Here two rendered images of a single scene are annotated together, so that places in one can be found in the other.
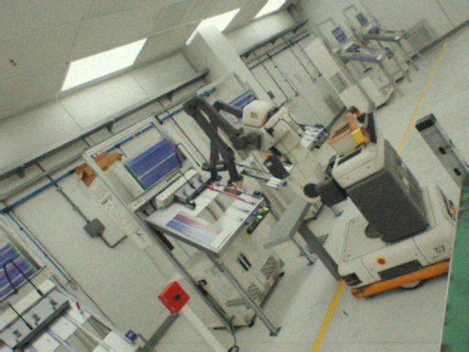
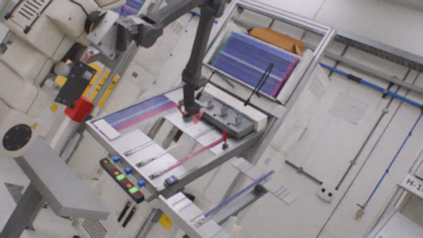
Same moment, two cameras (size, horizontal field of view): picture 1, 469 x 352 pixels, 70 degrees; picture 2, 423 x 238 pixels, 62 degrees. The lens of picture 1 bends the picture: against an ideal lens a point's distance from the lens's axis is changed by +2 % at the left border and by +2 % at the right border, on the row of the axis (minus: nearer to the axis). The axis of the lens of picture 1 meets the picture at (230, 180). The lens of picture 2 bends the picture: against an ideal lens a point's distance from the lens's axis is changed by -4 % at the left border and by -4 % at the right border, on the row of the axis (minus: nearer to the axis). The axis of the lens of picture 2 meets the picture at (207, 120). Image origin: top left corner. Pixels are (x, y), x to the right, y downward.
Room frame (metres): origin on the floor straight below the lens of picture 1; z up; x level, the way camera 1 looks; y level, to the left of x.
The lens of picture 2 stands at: (2.46, -1.70, 1.12)
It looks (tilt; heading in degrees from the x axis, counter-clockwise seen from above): 1 degrees down; 79
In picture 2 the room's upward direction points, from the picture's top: 32 degrees clockwise
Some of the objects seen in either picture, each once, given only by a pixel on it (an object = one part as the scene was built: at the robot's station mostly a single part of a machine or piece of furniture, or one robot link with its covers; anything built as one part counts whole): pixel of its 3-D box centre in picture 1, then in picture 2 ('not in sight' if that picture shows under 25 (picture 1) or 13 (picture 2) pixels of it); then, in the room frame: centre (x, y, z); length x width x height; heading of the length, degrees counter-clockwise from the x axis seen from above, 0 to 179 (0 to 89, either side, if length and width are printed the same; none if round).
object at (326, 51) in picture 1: (348, 66); not in sight; (6.35, -3.12, 0.95); 1.36 x 0.82 x 1.90; 42
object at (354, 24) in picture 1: (368, 47); not in sight; (7.32, -4.21, 0.95); 1.36 x 0.82 x 1.90; 42
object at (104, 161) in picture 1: (111, 158); (284, 42); (3.07, 0.72, 1.82); 0.68 x 0.30 x 0.20; 132
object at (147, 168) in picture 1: (154, 164); (255, 65); (2.92, 0.44, 1.52); 0.51 x 0.13 x 0.27; 132
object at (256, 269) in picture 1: (228, 275); (154, 230); (2.97, 0.56, 0.31); 0.70 x 0.65 x 0.62; 132
